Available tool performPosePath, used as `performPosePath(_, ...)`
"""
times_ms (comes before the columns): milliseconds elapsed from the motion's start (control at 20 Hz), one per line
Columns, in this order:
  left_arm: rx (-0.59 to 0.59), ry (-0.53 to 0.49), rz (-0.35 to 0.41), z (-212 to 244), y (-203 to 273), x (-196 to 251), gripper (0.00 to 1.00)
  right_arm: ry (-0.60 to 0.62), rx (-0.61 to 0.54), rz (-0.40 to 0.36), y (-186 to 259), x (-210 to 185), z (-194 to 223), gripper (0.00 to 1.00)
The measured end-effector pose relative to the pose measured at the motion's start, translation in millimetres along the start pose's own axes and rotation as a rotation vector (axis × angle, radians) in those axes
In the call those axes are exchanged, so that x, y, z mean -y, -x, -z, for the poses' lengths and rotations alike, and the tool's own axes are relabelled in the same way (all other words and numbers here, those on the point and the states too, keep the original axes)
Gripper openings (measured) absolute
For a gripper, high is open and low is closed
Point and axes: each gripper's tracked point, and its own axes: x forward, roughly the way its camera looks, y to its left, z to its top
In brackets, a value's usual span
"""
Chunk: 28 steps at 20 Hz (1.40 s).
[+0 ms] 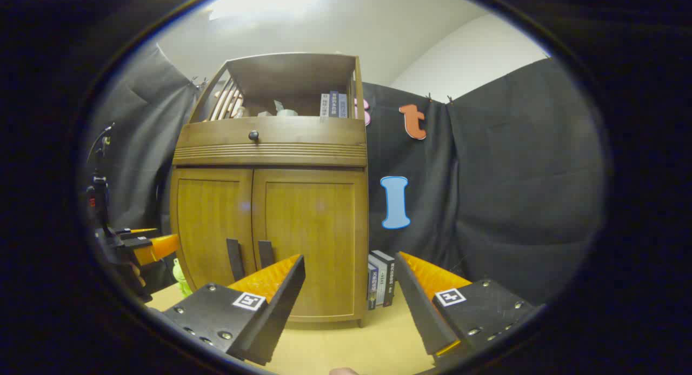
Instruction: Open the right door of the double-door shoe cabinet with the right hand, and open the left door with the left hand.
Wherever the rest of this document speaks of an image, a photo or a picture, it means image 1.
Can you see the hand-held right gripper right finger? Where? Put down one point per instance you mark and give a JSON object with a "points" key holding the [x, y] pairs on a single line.
{"points": [[424, 315]]}

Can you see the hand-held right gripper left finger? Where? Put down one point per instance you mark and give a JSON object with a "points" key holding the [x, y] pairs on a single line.
{"points": [[273, 315]]}

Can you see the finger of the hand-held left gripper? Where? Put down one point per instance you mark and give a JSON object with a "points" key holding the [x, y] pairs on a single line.
{"points": [[159, 248], [132, 233]]}

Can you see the wooden shoe cabinet door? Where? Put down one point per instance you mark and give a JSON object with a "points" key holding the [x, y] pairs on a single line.
{"points": [[208, 218], [316, 218]]}

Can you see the wooden double-door shoe cabinet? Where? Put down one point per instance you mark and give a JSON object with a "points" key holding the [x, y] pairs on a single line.
{"points": [[303, 132]]}

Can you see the green frog toy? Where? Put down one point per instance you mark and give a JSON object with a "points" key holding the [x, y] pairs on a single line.
{"points": [[182, 280]]}

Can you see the black tripod stand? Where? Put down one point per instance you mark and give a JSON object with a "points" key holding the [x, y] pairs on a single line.
{"points": [[100, 202]]}

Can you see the black book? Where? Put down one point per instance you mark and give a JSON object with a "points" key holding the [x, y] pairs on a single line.
{"points": [[390, 278]]}

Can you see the grey book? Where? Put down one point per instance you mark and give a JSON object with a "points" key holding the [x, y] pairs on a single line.
{"points": [[381, 280]]}

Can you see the black backdrop cloth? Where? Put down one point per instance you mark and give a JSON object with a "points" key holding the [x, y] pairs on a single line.
{"points": [[513, 175]]}

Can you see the small white cup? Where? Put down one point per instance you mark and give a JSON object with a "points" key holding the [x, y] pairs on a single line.
{"points": [[286, 111]]}

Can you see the white-spined shelf book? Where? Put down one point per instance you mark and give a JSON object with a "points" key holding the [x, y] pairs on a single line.
{"points": [[324, 106]]}

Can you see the dark blue shelf book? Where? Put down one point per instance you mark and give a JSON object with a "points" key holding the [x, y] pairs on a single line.
{"points": [[334, 105]]}

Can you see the light blue shelf book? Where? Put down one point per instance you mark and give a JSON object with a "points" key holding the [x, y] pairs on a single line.
{"points": [[343, 106]]}

